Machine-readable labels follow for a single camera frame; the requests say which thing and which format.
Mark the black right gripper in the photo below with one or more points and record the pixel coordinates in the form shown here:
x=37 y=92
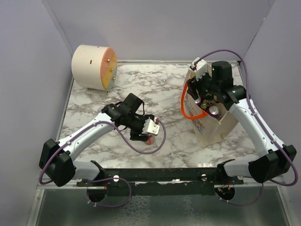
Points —
x=193 y=84

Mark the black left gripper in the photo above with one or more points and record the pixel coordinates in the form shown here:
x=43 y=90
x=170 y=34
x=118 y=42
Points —
x=135 y=135

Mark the red soda can front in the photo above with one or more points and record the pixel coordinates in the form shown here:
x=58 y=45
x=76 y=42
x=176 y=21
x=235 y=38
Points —
x=150 y=140

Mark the purple soda can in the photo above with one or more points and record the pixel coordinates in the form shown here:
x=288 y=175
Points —
x=197 y=102
x=213 y=111

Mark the beige canvas tote bag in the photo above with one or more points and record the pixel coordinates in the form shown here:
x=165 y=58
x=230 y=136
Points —
x=209 y=130

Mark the green glass bottle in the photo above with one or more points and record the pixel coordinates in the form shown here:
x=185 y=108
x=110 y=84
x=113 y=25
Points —
x=207 y=101

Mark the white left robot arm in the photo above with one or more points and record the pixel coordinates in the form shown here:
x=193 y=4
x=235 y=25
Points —
x=58 y=158

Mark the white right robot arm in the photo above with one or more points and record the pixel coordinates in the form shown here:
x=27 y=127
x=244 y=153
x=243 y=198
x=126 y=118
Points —
x=274 y=156

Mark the clear tub of paper clips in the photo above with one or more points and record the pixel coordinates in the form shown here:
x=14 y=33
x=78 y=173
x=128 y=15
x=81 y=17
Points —
x=101 y=110

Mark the round cream drawer cabinet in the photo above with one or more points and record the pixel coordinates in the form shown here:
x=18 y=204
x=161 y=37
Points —
x=94 y=67

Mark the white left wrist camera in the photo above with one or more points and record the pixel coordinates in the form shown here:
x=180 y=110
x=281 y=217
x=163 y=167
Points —
x=150 y=128

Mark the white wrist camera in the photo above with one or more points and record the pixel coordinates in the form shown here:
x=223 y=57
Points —
x=150 y=128
x=199 y=66

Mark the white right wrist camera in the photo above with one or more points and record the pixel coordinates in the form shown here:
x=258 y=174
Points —
x=199 y=66

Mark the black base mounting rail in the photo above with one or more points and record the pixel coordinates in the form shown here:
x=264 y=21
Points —
x=124 y=188

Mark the aluminium frame rail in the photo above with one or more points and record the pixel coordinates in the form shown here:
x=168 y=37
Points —
x=94 y=177

